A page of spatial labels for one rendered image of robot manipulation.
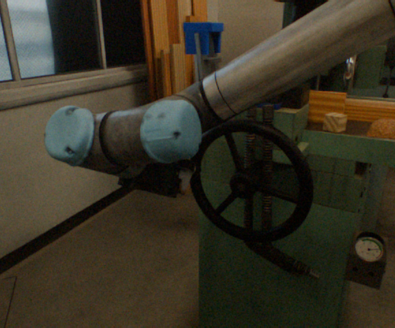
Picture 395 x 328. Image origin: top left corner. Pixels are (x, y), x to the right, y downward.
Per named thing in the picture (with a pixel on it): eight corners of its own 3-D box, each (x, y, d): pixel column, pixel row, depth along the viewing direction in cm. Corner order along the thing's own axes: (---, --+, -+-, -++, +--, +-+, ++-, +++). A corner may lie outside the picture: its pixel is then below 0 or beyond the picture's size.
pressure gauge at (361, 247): (350, 263, 82) (355, 234, 79) (352, 255, 85) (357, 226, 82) (380, 272, 79) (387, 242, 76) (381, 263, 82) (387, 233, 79)
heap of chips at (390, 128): (365, 135, 79) (367, 124, 78) (370, 124, 89) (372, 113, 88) (409, 141, 75) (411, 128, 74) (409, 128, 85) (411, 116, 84)
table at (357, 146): (156, 141, 96) (155, 119, 94) (208, 118, 121) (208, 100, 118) (409, 186, 68) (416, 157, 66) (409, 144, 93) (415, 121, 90)
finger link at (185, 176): (186, 191, 76) (165, 186, 68) (193, 165, 76) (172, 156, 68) (198, 195, 74) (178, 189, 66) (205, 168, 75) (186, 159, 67)
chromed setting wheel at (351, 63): (339, 92, 99) (346, 46, 95) (345, 86, 109) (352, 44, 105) (350, 93, 98) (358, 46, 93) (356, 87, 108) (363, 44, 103)
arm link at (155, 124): (206, 87, 47) (139, 100, 52) (169, 102, 38) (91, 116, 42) (216, 142, 50) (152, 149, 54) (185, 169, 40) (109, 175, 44)
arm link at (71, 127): (85, 158, 41) (34, 164, 44) (139, 173, 51) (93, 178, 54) (90, 96, 43) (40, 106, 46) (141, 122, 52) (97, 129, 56)
